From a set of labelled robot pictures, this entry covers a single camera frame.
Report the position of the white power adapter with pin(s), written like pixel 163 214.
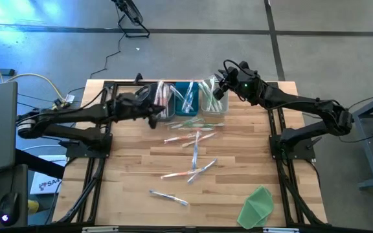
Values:
pixel 70 98

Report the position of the small yellow object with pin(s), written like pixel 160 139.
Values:
pixel 33 207

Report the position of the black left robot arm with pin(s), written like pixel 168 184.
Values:
pixel 76 113

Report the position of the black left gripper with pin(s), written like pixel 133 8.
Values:
pixel 128 106

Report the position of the white label strip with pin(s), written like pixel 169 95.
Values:
pixel 280 230
pixel 99 229

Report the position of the white printed cardboard box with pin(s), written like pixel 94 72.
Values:
pixel 49 186

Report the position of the black aluminium frame rail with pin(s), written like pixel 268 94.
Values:
pixel 95 207
pixel 285 207
pixel 222 229
pixel 125 83

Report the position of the black computer mouse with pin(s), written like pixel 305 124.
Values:
pixel 9 207

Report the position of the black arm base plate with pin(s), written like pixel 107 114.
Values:
pixel 76 150
pixel 298 152

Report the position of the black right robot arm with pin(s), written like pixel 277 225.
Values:
pixel 303 103

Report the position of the black diagonal frame strut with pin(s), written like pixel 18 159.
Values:
pixel 83 195
pixel 297 195

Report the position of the grey plastic bin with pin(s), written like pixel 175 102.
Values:
pixel 172 113

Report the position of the black desk support bar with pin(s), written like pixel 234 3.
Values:
pixel 37 163

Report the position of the blue toothbrush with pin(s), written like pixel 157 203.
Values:
pixel 189 95
pixel 202 170
pixel 178 95
pixel 168 196
pixel 195 152

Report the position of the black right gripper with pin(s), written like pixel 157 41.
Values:
pixel 248 87

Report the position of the dark desk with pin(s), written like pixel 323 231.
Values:
pixel 18 181

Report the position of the blue-grey metal stand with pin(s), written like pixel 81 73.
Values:
pixel 370 155

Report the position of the blue plastic bin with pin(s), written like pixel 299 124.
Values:
pixel 178 111

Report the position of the black floor fan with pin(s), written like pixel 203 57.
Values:
pixel 131 13

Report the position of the green cloth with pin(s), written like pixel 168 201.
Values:
pixel 256 207

